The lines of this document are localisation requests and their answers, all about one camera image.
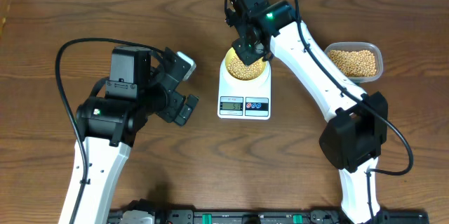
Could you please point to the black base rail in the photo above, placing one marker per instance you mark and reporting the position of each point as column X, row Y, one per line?
column 143, row 211

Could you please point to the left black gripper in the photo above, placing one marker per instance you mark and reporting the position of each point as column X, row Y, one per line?
column 170, row 110

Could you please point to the clear plastic container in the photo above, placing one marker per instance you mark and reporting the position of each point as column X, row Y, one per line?
column 359, row 46

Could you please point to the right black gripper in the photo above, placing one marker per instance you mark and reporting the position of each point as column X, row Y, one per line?
column 247, row 57

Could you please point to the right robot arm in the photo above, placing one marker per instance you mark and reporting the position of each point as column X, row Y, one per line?
column 355, row 131

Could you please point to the white digital kitchen scale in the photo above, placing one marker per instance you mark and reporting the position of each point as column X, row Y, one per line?
column 244, row 92

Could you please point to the soybeans in bowl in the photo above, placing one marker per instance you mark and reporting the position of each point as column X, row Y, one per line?
column 243, row 71

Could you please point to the yellow bowl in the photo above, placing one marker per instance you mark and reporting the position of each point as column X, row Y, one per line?
column 229, row 55

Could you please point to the soybeans in container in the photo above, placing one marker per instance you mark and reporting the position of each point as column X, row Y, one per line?
column 354, row 63

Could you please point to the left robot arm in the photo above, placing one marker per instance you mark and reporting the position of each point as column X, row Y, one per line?
column 142, row 82

